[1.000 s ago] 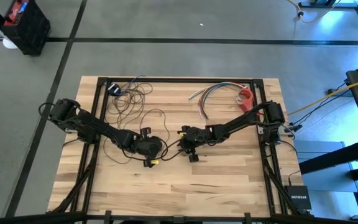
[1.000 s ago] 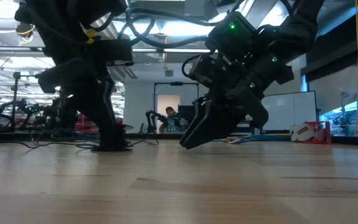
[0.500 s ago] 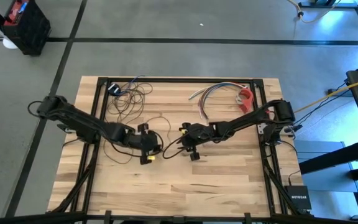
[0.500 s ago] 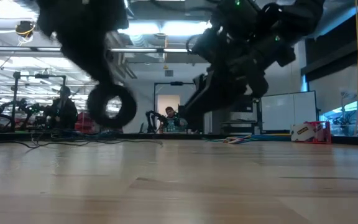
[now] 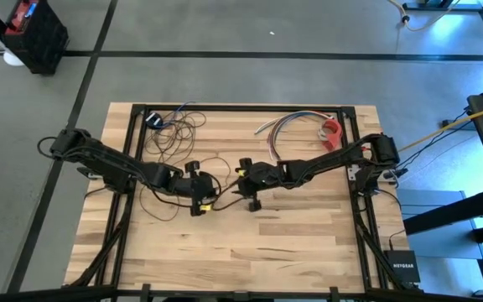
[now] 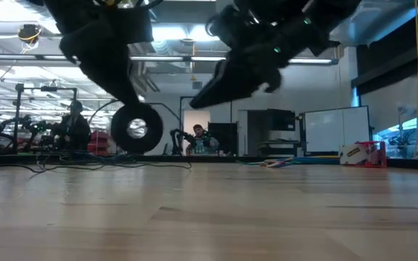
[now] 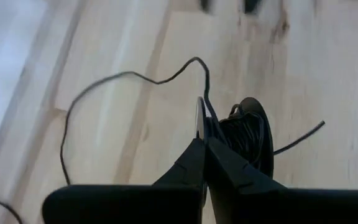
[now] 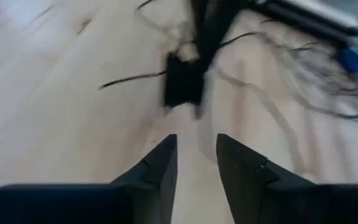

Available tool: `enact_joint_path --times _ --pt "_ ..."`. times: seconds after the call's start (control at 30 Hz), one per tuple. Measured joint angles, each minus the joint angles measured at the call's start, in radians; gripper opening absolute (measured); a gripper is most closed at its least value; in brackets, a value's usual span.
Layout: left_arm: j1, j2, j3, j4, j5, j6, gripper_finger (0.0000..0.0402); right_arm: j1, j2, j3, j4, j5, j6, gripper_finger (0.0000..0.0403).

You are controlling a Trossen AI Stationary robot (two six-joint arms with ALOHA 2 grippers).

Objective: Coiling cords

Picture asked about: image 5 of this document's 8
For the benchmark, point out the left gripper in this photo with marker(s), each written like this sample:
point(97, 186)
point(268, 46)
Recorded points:
point(195, 186)

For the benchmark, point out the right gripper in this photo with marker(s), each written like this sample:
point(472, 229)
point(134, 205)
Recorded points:
point(266, 176)

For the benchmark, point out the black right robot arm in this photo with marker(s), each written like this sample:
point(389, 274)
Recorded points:
point(333, 161)

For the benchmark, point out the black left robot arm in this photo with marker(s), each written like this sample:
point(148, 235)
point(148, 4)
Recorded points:
point(111, 161)

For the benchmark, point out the black overhead gantry bar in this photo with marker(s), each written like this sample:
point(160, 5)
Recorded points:
point(241, 295)

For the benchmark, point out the red tape dispenser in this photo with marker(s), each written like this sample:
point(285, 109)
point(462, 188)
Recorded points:
point(332, 128)

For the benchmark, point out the black Netgear box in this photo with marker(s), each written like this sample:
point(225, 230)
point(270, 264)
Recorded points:
point(401, 266)

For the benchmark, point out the black floor box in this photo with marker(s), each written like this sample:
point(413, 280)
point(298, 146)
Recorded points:
point(40, 42)

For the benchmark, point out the blue round camera mount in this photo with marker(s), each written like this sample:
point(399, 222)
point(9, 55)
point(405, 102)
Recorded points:
point(154, 120)

